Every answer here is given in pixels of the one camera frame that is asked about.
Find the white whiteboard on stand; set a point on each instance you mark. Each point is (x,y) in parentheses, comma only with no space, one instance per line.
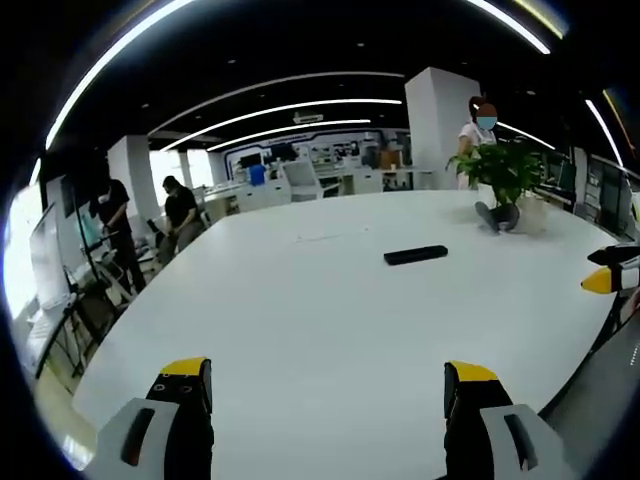
(50,260)

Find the blue bin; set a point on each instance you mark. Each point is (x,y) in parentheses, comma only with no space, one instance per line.
(256,175)

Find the white office chair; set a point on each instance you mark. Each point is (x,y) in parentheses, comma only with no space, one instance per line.
(302,181)

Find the white square pillar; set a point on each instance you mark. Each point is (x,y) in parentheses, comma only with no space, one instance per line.
(435,125)

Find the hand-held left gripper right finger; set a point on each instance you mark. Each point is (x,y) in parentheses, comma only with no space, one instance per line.
(480,415)

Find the black remote control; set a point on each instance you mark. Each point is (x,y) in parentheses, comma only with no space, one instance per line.
(415,255)

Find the green potted plant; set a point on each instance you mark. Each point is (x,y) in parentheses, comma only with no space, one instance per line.
(492,167)

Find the dark grey round object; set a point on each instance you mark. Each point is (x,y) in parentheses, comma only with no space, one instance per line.
(497,216)

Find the black tripod stand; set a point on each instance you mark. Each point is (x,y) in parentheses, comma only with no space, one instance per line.
(87,260)

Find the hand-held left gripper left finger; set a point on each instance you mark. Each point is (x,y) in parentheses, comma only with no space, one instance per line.
(175,415)

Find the white counter desk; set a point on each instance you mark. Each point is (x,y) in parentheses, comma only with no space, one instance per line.
(380,180)

